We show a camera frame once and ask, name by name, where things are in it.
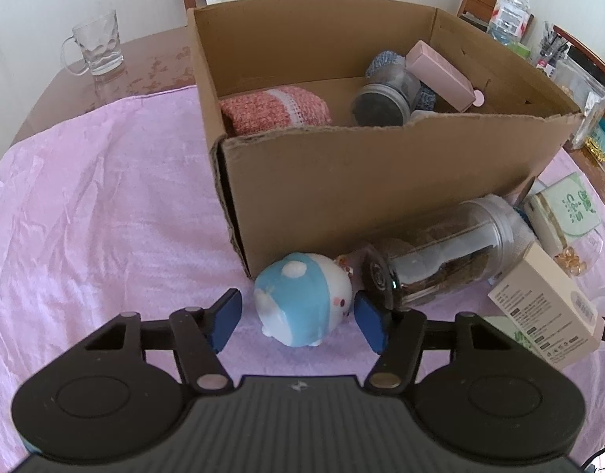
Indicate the blue knit sock roll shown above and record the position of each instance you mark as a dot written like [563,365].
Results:
[383,59]

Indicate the clear plastic water bottle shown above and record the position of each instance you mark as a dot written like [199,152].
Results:
[511,10]

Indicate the gold ornament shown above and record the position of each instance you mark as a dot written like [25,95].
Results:
[595,150]

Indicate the green and white tissue pack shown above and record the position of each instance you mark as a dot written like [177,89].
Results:
[568,207]

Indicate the clear jar with grey lid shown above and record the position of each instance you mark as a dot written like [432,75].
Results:
[381,103]

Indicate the brown cardboard box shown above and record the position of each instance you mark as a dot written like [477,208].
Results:
[381,182]

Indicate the cream carton box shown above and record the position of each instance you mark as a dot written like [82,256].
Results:
[543,305]

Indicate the clear glass mug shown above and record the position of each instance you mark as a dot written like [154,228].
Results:
[98,39]

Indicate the large clear plastic jar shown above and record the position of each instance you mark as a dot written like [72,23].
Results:
[583,98]

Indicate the pink carton box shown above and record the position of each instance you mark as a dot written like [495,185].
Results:
[440,71]

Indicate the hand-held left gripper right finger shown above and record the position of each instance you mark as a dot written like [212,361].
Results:
[370,320]

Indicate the pink knit sock roll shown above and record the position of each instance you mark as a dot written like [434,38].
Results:
[272,108]

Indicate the pink cloth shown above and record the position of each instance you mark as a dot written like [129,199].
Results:
[110,207]

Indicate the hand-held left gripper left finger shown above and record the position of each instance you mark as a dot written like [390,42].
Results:
[226,320]

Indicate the glass bottle with black base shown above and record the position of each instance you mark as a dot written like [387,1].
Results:
[445,256]

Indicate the blue and white toy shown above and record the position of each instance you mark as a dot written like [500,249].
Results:
[297,300]

